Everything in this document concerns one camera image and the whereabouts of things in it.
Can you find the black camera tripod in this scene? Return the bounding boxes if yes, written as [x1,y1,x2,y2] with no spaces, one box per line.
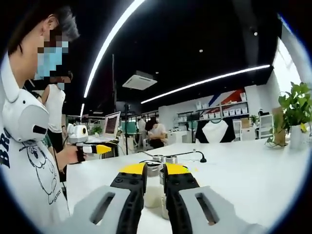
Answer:
[123,103,134,156]

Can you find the shelf of white storage bins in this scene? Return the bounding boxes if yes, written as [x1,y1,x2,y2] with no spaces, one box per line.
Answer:
[176,91,250,122]

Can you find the silver laptop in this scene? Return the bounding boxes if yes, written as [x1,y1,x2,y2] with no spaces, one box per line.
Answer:
[87,111,122,142]

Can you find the white office chair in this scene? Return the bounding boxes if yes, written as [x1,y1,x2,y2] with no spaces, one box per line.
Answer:
[258,114,273,137]

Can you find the tall seasoning bottle brown powder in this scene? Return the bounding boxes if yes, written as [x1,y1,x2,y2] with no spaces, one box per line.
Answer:
[158,168,171,220]

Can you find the tall seasoning bottle white powder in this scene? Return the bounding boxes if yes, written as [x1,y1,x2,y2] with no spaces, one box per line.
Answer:
[143,163,163,209]

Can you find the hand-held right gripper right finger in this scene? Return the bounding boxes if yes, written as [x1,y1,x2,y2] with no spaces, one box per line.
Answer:
[162,162,266,234]

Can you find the person in white shirt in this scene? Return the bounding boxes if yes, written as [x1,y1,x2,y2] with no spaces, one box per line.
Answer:
[0,56,71,227]

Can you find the tall black pole stand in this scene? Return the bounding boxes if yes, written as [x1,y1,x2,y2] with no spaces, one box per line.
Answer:
[112,54,117,115]

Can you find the ceiling air conditioner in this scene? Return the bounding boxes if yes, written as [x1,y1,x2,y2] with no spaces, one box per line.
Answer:
[121,70,158,91]

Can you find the long ceiling light strip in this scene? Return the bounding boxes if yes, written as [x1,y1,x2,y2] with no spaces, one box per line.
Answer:
[84,0,147,98]
[140,64,271,105]

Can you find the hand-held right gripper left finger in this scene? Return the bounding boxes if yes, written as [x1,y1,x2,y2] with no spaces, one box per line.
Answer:
[56,162,148,234]

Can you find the window with white blinds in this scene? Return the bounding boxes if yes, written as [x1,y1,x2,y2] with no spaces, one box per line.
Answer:
[273,36,303,93]

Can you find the white shoulder-worn device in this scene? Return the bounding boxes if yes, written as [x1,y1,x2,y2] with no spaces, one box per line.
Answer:
[2,89,49,143]

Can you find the person's left hand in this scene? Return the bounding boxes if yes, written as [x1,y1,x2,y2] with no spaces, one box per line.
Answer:
[59,145,79,165]

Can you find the black table cable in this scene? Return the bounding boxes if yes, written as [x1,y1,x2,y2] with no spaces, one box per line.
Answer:
[138,150,208,164]

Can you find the green potted plant white pot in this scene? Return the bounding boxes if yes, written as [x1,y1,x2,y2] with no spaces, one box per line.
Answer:
[265,81,312,150]

